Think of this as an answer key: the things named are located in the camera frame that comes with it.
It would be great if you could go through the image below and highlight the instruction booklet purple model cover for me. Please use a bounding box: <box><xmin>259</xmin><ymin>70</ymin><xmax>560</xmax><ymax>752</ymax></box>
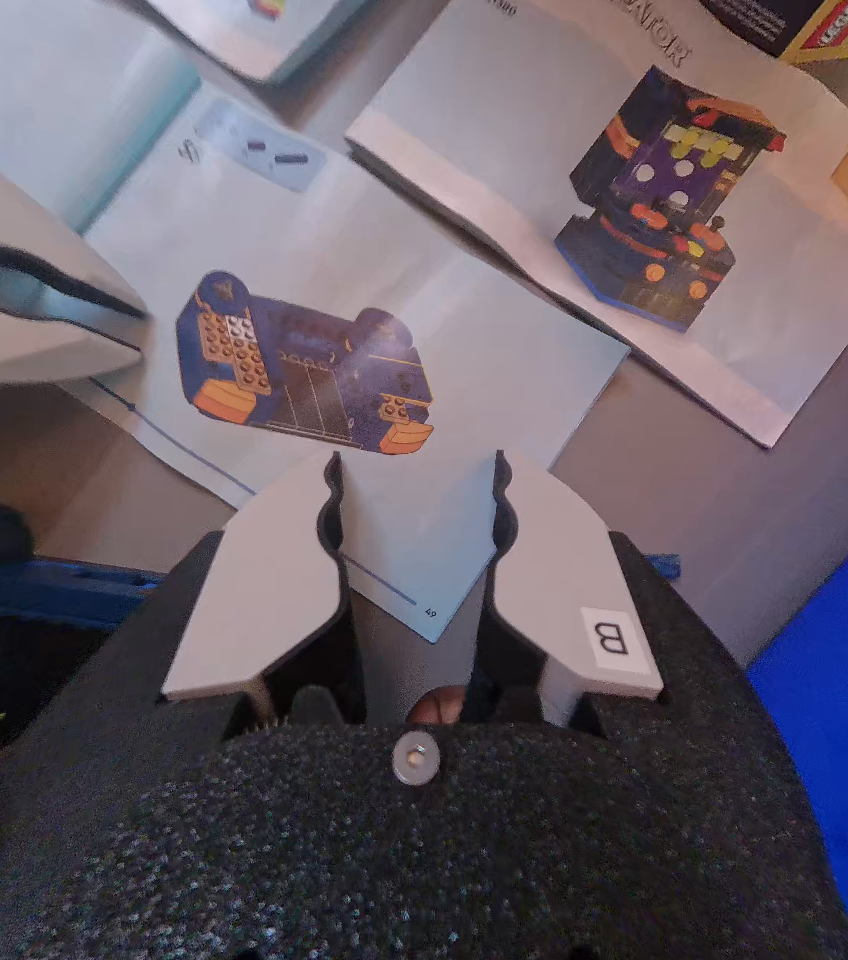
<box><xmin>146</xmin><ymin>0</ymin><xmax>372</xmax><ymax>84</ymax></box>

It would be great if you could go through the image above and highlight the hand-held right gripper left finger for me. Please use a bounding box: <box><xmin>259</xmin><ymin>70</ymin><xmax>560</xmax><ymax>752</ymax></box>
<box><xmin>160</xmin><ymin>452</ymin><xmax>366</xmax><ymax>725</ymax></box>

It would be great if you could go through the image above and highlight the open instruction booklet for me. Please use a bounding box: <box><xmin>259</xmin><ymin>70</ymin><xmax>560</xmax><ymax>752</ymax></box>
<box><xmin>0</xmin><ymin>0</ymin><xmax>631</xmax><ymax>645</ymax></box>

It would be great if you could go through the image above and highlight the blue plastic bin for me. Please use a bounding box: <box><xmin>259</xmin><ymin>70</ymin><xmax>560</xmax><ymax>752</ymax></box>
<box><xmin>748</xmin><ymin>498</ymin><xmax>848</xmax><ymax>960</ymax></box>

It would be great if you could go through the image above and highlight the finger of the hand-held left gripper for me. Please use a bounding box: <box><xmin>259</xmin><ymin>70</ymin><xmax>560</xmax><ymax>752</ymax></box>
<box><xmin>0</xmin><ymin>288</ymin><xmax>146</xmax><ymax>389</ymax></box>
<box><xmin>0</xmin><ymin>138</ymin><xmax>151</xmax><ymax>322</ymax></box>

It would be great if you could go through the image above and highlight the instruction booklet arcade machine cover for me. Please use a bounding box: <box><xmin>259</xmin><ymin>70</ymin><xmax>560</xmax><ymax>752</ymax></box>
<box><xmin>345</xmin><ymin>0</ymin><xmax>848</xmax><ymax>450</ymax></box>

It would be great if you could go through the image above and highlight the blue orange brick model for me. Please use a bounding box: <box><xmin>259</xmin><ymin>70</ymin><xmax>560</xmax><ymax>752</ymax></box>
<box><xmin>0</xmin><ymin>502</ymin><xmax>170</xmax><ymax>785</ymax></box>

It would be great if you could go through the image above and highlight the toy brick set box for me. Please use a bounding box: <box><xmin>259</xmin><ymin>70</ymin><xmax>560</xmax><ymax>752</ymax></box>
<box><xmin>701</xmin><ymin>0</ymin><xmax>848</xmax><ymax>65</ymax></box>

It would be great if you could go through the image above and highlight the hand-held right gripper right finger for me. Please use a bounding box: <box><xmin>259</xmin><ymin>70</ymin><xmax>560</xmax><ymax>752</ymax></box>
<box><xmin>472</xmin><ymin>450</ymin><xmax>666</xmax><ymax>729</ymax></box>

